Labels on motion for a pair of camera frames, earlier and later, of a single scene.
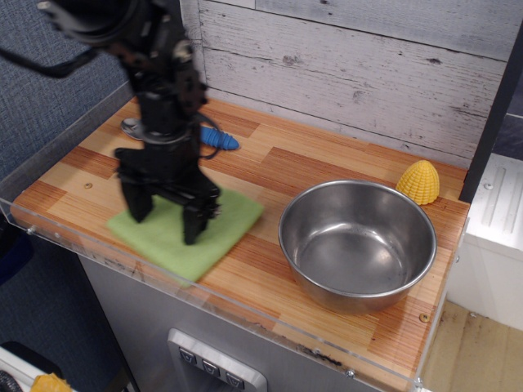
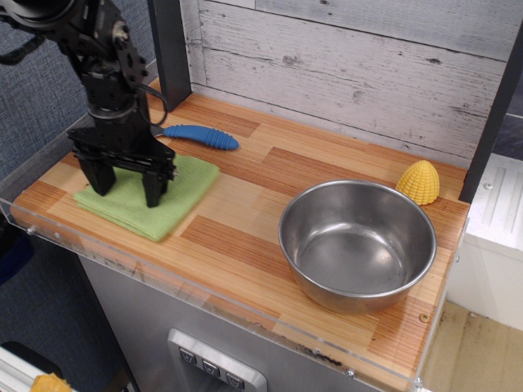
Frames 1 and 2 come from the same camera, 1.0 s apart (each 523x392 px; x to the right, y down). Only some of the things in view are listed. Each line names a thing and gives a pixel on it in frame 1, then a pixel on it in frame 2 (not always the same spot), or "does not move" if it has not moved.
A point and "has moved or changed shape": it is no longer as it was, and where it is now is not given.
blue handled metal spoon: [134, 128] does not move
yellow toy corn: [420, 181] does not move
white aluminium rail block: [488, 276] does not move
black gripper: [166, 170] to [122, 138]
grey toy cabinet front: [142, 311] does not move
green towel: [177, 242] has moved or changed shape
